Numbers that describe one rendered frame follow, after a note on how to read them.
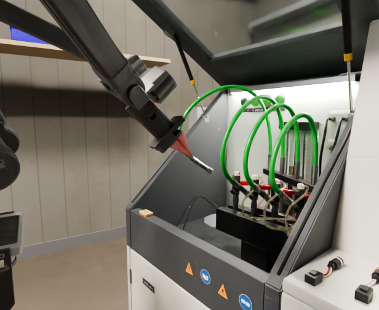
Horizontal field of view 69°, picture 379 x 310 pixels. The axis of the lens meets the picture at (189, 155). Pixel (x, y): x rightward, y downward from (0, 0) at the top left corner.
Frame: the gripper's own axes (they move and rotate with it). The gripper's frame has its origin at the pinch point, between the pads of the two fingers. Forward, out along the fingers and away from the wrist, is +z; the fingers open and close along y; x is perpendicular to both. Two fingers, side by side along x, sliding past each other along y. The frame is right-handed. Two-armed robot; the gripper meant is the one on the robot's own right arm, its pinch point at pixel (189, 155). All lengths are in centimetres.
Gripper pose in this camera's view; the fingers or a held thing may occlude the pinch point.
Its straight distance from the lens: 70.7
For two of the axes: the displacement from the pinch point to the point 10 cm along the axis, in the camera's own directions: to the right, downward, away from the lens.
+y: 6.4, -7.5, 1.8
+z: 6.6, 6.5, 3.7
